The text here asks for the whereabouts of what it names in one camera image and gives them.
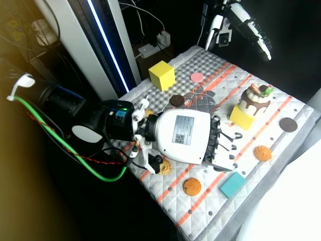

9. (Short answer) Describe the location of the chocolate cake with strawberry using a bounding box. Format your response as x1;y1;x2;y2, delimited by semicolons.
238;83;274;116

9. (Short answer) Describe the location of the white adapter box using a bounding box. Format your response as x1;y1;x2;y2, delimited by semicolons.
137;44;161;59

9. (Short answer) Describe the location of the white pillar with blue light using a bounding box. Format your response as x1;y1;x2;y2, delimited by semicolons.
34;0;141;101

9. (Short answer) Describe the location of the textured yellow cube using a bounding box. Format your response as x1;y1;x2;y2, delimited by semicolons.
147;60;176;92

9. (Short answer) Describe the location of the small yellow block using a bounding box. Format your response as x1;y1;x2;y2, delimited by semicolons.
229;104;255;131

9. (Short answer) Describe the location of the dark brown round cookie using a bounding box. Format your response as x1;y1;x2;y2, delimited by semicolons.
279;117;298;133

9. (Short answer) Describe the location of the orange swirl cookie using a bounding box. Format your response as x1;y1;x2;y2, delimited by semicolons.
253;145;273;161
156;159;173;176

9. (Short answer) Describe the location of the grey quilt with bear print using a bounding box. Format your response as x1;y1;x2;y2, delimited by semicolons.
110;45;315;241

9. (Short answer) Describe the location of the white cable hook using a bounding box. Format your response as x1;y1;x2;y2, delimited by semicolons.
6;72;36;101

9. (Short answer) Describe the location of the thick green cable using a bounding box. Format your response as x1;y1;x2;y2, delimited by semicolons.
7;96;128;183

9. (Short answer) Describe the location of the red black twisted cable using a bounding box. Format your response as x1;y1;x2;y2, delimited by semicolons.
26;111;126;167

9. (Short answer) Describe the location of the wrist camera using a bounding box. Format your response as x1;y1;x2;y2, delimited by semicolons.
218;31;232;48
147;153;164;174

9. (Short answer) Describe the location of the white charger plug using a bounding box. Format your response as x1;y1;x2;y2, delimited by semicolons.
156;29;171;46

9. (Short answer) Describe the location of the dark chocolate sandwich cookie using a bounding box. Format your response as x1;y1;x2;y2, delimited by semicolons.
170;94;186;107

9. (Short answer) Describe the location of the black plug with white cable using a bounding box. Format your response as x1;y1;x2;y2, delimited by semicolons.
197;2;209;46

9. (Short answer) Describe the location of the orange chocolate chip cookie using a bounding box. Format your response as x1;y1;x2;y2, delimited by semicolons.
183;177;202;197

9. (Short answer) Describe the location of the flat teal block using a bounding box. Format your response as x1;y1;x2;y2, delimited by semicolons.
220;172;247;199

